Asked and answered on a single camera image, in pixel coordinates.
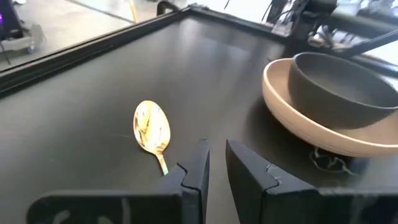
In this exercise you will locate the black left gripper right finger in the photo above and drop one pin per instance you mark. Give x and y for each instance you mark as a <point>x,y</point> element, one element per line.
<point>255,186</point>

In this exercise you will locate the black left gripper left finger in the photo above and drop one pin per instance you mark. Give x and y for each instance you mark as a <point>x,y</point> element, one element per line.
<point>192,180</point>

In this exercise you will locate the black bowl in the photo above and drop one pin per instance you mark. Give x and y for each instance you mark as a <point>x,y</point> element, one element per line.
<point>326,93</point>

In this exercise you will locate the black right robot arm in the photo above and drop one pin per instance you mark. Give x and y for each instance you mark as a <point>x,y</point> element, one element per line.
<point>300,21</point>

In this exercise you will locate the beige wide bowl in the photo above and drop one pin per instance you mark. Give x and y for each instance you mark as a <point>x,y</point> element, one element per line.
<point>311,133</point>

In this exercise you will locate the gray wheeled cart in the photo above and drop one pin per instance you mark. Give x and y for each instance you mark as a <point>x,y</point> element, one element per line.
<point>21,40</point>

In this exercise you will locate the black diagonal frame strut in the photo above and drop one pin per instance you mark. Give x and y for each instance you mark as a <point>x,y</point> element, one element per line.
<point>373,40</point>

